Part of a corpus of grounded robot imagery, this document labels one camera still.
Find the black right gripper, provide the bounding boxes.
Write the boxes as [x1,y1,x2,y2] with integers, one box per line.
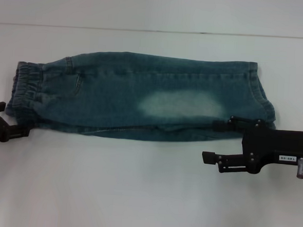
[200,113,303,178]

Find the blue denim shorts with embroidery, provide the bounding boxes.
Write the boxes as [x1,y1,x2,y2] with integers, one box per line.
[4,44,280,148]

